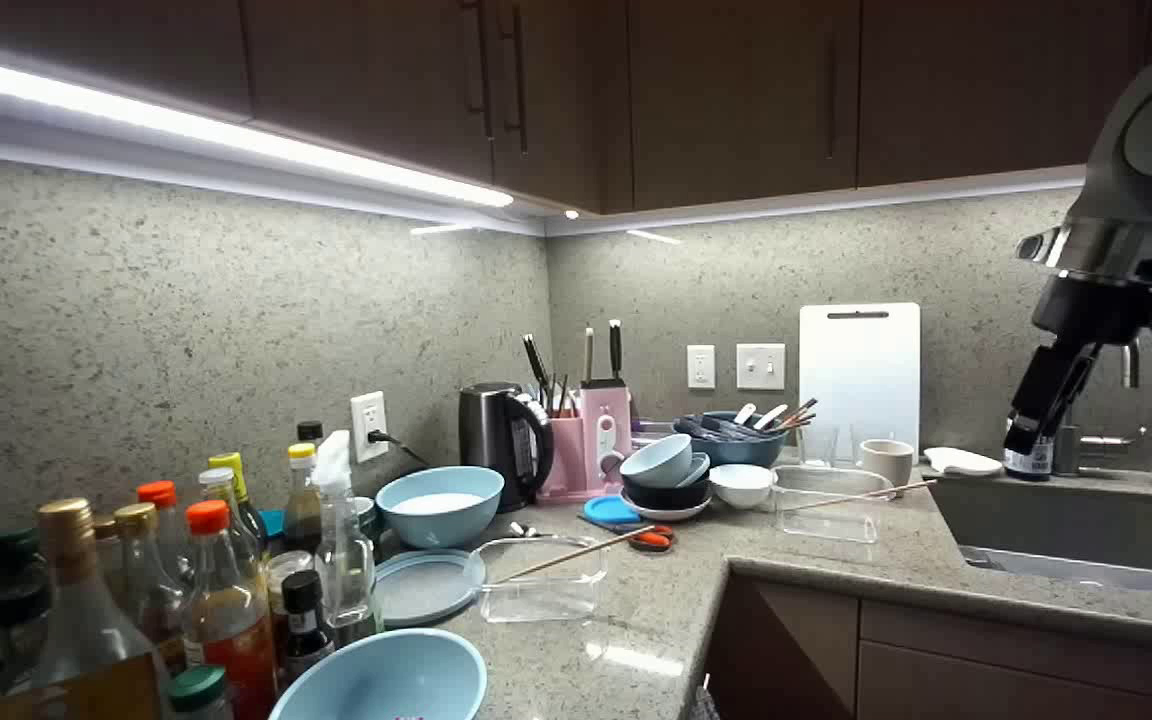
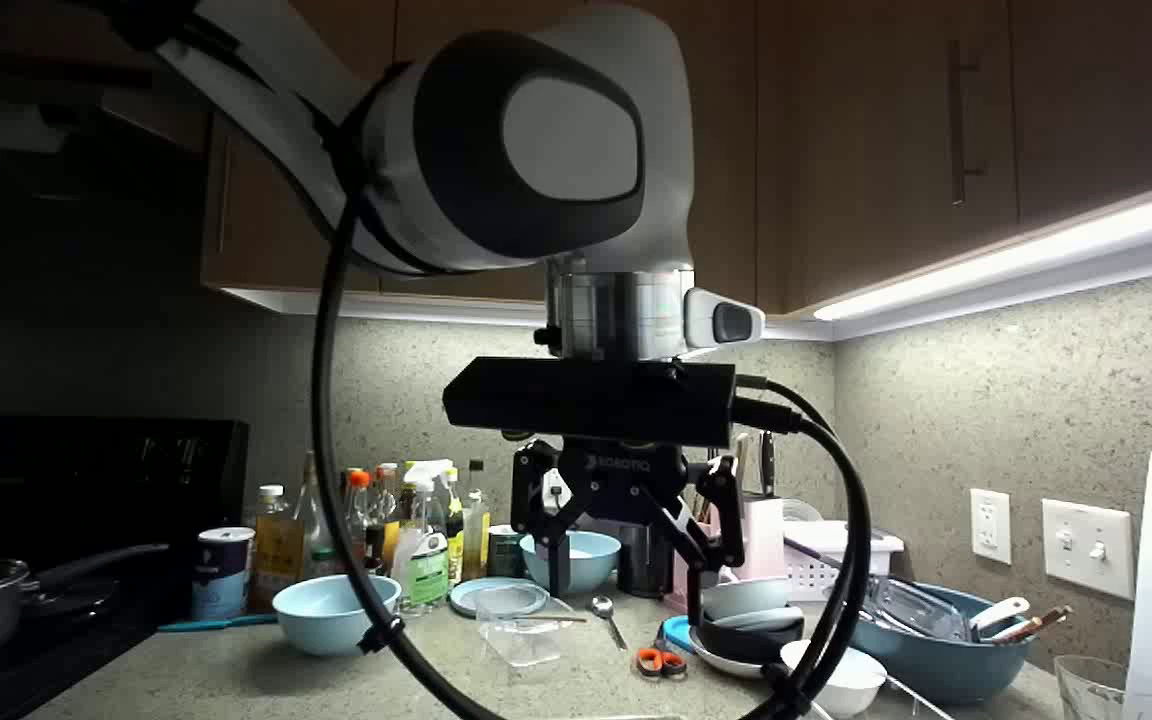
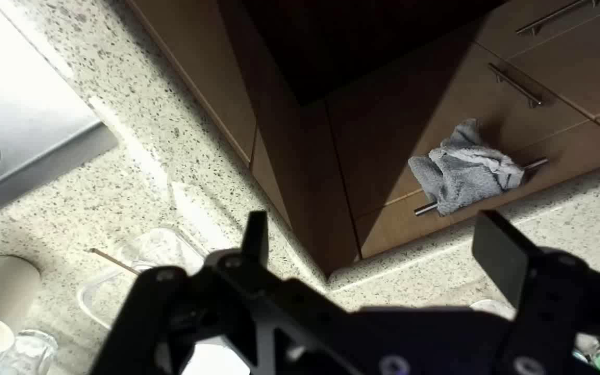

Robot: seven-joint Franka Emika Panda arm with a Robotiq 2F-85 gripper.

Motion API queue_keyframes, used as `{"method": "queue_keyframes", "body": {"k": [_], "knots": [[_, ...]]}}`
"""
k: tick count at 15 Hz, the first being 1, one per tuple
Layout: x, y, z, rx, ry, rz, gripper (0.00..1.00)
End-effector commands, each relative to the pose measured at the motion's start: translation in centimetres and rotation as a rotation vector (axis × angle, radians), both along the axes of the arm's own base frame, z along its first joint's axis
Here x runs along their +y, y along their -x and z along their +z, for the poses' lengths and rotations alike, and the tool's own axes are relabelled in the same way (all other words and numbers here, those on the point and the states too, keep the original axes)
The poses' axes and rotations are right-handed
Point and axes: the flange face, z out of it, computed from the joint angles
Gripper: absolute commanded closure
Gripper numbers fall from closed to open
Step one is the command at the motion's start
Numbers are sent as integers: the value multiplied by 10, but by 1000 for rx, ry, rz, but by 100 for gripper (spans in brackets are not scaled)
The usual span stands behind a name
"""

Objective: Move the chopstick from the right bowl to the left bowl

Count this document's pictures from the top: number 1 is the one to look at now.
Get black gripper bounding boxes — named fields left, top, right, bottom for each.
left=1003, top=275, right=1152, bottom=480

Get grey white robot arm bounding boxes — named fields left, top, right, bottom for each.
left=1000, top=63, right=1152, bottom=480

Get clear glass bowl right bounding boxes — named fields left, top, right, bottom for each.
left=774, top=466, right=891, bottom=543

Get dark blue bowl with utensils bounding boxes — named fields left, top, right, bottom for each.
left=680, top=415, right=784, bottom=466

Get small white bowl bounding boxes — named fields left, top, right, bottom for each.
left=709, top=464, right=775, bottom=507

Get light blue bowl rear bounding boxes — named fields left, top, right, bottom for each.
left=375, top=464, right=506, bottom=553

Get light blue bowl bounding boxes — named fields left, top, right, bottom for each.
left=375, top=464, right=506, bottom=553
left=267, top=627, right=488, bottom=720

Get light blue bowl front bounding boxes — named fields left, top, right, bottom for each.
left=267, top=627, right=488, bottom=720

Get chrome faucet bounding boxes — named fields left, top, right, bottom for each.
left=1060, top=345, right=1139, bottom=476

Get white cutting board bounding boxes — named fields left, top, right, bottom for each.
left=801, top=299, right=920, bottom=464

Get white cup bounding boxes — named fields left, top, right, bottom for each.
left=858, top=441, right=917, bottom=484

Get stacked blue grey bowls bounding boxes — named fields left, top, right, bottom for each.
left=620, top=433, right=713, bottom=521

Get blue sponge cloth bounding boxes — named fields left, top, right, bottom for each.
left=579, top=495, right=642, bottom=526

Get pink knife block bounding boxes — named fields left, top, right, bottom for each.
left=541, top=382, right=633, bottom=504

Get black electric kettle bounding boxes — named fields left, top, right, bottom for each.
left=461, top=382, right=553, bottom=513

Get light blue plate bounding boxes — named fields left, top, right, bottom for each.
left=375, top=553, right=483, bottom=627

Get clear spray bottle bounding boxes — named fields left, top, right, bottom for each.
left=310, top=433, right=379, bottom=642

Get yellow cap bottle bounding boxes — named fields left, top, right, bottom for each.
left=284, top=442, right=325, bottom=553

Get small black cap bottle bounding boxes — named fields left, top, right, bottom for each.
left=282, top=572, right=332, bottom=675

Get orange cap sauce bottle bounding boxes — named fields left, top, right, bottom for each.
left=183, top=498, right=278, bottom=720

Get red cap bottle rear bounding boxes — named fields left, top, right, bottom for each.
left=136, top=476, right=188, bottom=624

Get green cap jar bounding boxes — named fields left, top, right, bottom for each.
left=170, top=662, right=233, bottom=720

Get gold cap sauce bottle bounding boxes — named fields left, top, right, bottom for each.
left=14, top=495, right=163, bottom=720

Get dark glass bottle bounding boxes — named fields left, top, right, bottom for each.
left=0, top=531, right=52, bottom=686

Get under cabinet light strip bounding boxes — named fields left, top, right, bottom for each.
left=0, top=63, right=514, bottom=207

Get white double wall outlet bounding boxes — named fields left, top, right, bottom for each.
left=735, top=345, right=784, bottom=391

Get white light switch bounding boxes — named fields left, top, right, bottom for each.
left=684, top=345, right=717, bottom=391

